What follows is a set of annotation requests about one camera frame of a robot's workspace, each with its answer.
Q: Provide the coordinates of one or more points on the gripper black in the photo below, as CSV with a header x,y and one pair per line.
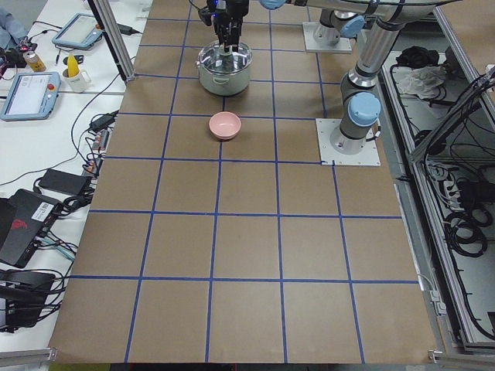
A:
x,y
233,8

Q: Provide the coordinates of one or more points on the glass pot lid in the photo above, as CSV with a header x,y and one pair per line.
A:
x,y
213,59

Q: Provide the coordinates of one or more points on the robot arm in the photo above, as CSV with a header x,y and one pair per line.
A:
x,y
361,108
348,24

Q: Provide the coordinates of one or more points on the pale green steel pot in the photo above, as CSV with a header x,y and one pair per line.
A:
x,y
225,85

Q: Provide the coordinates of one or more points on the pink bowl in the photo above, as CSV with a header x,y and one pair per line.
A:
x,y
225,125

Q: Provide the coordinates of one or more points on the far teach pendant tablet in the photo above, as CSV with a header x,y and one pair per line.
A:
x,y
81,32

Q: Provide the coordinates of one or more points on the teach pendant tablet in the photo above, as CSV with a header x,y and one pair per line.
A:
x,y
81,32
32,96

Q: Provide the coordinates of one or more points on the black power adapter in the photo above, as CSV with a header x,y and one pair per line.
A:
x,y
102,121

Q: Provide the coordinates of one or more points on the white mug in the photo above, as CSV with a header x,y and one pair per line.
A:
x,y
79,83

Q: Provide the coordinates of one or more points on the yellow banana in mug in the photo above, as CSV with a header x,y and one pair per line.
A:
x,y
72,66

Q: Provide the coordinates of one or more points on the black cloth bundle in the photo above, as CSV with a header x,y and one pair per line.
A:
x,y
418,57

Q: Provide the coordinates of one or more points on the orange drink can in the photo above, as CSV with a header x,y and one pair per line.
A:
x,y
34,61

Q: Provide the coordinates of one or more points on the white crumpled cloth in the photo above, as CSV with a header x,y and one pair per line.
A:
x,y
423,82

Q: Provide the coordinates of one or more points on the near teach pendant tablet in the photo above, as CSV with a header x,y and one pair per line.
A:
x,y
32,96

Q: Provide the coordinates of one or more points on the black power brick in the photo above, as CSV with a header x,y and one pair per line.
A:
x,y
64,182

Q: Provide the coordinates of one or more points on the black computer box red logo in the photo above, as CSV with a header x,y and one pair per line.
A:
x,y
33,217

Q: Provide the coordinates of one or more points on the black device box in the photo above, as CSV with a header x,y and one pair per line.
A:
x,y
23,297

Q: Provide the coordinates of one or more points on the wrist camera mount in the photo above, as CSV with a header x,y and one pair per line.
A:
x,y
211,8

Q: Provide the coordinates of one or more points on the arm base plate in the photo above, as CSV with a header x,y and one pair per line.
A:
x,y
336,149
321,39

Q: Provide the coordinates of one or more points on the aluminium frame post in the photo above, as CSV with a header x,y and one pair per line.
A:
x,y
105,19

